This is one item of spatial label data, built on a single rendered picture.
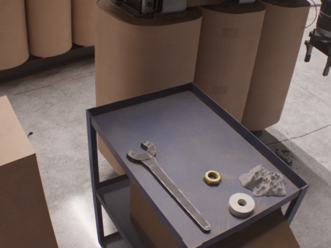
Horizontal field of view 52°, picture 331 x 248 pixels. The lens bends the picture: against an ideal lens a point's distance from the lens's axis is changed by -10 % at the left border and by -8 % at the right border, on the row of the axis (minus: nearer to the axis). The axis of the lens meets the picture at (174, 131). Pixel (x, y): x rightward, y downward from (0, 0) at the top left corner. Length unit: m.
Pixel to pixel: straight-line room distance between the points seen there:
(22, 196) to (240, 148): 0.72
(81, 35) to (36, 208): 2.29
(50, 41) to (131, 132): 2.05
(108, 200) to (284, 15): 1.35
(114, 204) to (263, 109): 1.26
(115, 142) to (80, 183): 1.12
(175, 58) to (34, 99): 1.68
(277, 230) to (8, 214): 0.84
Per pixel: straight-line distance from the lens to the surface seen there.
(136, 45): 1.52
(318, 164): 2.72
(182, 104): 1.36
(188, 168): 1.10
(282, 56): 2.22
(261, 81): 2.25
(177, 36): 1.56
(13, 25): 2.99
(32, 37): 3.20
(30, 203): 1.22
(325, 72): 1.71
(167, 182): 1.03
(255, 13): 1.86
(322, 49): 1.69
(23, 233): 1.32
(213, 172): 1.08
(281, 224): 1.12
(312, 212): 2.36
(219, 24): 1.76
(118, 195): 1.50
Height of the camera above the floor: 1.63
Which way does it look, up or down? 38 degrees down
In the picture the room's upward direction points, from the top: 7 degrees clockwise
